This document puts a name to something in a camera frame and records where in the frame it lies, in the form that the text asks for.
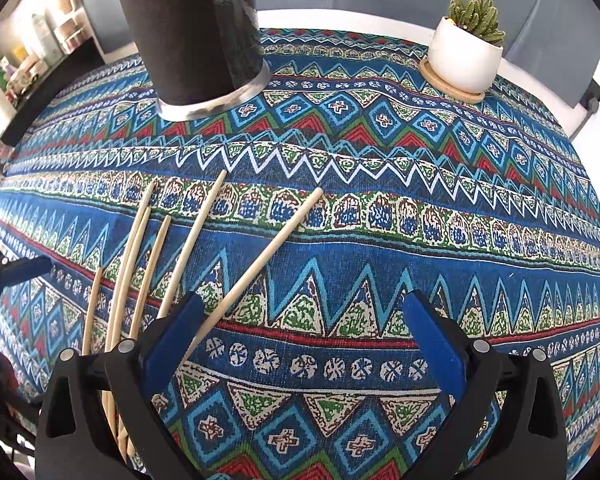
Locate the black wall plug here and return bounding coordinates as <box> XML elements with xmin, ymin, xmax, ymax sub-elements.
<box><xmin>582</xmin><ymin>80</ymin><xmax>600</xmax><ymax>117</ymax></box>

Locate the black cylindrical utensil holder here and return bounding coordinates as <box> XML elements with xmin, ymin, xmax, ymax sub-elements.
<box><xmin>107</xmin><ymin>0</ymin><xmax>273</xmax><ymax>122</ymax></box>

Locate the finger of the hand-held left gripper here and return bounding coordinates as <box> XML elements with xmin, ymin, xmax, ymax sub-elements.
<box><xmin>0</xmin><ymin>242</ymin><xmax>54</xmax><ymax>291</ymax></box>

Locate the tall pale spray bottle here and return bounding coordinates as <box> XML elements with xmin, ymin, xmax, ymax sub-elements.
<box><xmin>30</xmin><ymin>12</ymin><xmax>57</xmax><ymax>62</ymax></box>

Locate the black side shelf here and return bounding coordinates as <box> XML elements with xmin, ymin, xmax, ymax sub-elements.
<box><xmin>0</xmin><ymin>35</ymin><xmax>106</xmax><ymax>147</ymax></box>

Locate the round wooden coaster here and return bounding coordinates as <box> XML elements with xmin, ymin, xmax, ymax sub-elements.
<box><xmin>420</xmin><ymin>57</ymin><xmax>487</xmax><ymax>103</ymax></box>

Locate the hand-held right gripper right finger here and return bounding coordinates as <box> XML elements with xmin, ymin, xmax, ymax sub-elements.
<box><xmin>402</xmin><ymin>290</ymin><xmax>567</xmax><ymax>480</ymax></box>

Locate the blue patterned tablecloth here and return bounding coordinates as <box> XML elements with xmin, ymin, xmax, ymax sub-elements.
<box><xmin>0</xmin><ymin>25</ymin><xmax>600</xmax><ymax>480</ymax></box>

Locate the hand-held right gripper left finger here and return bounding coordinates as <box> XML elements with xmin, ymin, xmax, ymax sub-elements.
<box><xmin>35</xmin><ymin>292</ymin><xmax>205</xmax><ymax>480</ymax></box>

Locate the bunch of wooden chopsticks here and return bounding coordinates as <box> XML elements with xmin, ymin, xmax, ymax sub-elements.
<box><xmin>80</xmin><ymin>170</ymin><xmax>326</xmax><ymax>463</ymax></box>

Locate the succulent in white pot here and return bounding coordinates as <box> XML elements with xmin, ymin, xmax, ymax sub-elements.
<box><xmin>427</xmin><ymin>0</ymin><xmax>506</xmax><ymax>95</ymax></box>

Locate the glass jar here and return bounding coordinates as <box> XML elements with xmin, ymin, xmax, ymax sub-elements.
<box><xmin>55</xmin><ymin>15</ymin><xmax>89</xmax><ymax>54</ymax></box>

